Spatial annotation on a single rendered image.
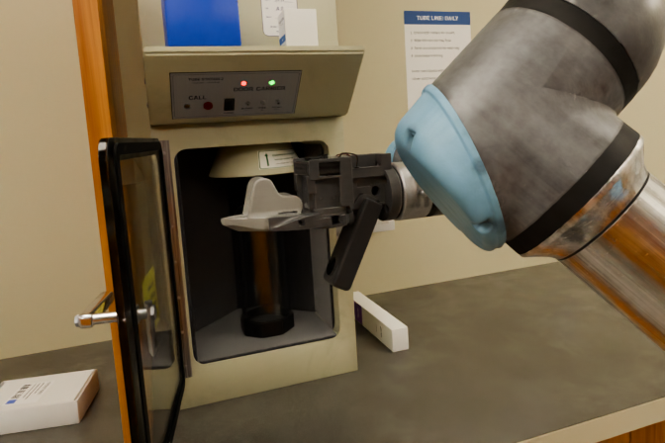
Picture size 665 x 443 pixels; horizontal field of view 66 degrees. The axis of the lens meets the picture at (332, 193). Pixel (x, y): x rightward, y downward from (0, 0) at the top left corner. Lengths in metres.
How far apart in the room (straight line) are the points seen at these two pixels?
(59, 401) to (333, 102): 0.66
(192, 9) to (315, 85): 0.21
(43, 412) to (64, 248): 0.44
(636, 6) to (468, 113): 0.13
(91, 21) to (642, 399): 0.98
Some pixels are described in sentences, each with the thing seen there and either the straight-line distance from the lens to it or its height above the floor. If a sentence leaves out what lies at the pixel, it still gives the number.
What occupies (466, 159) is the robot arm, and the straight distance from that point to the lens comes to 0.34.
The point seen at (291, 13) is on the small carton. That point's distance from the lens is 0.82.
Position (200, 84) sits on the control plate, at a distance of 0.78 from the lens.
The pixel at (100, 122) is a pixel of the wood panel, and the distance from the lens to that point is 0.76.
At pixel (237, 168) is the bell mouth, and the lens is 0.89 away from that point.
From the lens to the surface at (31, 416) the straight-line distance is 1.01.
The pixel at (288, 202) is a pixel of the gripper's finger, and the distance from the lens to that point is 0.59.
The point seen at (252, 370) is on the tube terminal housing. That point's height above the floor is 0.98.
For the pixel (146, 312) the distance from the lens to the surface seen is 0.60.
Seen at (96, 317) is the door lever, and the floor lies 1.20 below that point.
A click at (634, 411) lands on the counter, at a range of 0.96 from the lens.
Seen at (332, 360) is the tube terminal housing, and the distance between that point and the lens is 0.98.
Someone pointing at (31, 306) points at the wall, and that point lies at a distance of 1.36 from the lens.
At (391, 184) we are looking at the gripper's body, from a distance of 0.62.
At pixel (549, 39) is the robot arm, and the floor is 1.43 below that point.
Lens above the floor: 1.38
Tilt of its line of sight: 7 degrees down
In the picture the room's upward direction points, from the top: 4 degrees counter-clockwise
